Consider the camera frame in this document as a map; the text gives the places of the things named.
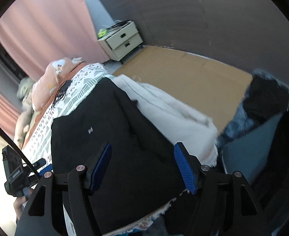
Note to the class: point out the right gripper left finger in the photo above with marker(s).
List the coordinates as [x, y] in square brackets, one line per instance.
[96, 167]

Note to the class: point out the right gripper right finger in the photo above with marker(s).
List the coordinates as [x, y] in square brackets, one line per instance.
[189, 167]

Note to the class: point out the black button shirt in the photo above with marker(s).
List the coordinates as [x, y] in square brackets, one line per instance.
[142, 174]

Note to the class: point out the person left hand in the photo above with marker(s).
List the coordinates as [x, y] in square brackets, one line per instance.
[18, 204]

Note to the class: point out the patterned bed quilt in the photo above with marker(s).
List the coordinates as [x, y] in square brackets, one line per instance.
[83, 79]

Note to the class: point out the folded beige blanket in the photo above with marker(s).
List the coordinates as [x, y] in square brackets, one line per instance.
[177, 121]

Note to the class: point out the pink curtain left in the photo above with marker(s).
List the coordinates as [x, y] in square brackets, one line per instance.
[8, 116]

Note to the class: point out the pink curtain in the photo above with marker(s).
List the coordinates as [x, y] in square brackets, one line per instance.
[8, 116]
[37, 32]

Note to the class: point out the brown cardboard sheet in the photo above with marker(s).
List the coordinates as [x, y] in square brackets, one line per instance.
[210, 86]

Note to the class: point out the beige shark plush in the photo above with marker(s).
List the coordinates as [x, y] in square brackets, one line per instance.
[24, 94]

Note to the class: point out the pink plush pillow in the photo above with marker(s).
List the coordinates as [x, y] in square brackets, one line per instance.
[55, 73]

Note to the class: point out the person patterned trouser legs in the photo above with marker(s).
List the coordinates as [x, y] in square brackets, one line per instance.
[248, 193]

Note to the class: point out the cream bedside cabinet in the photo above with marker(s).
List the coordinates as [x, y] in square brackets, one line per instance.
[120, 39]

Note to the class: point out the pink curtain right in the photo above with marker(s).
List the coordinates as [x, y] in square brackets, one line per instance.
[37, 32]

